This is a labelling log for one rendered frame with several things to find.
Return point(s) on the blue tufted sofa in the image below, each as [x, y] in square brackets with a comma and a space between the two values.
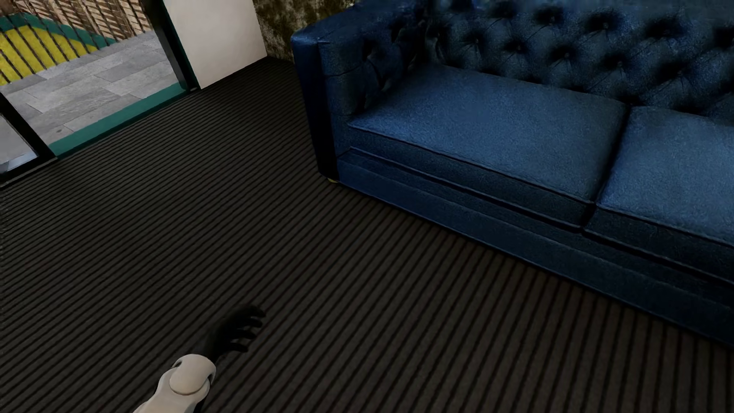
[395, 40]

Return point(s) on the blue sofa seat cushion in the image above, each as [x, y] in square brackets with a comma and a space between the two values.
[671, 172]
[493, 123]

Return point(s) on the black sliding door frame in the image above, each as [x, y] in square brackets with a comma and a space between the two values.
[172, 46]

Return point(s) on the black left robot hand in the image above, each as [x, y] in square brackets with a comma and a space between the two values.
[232, 335]

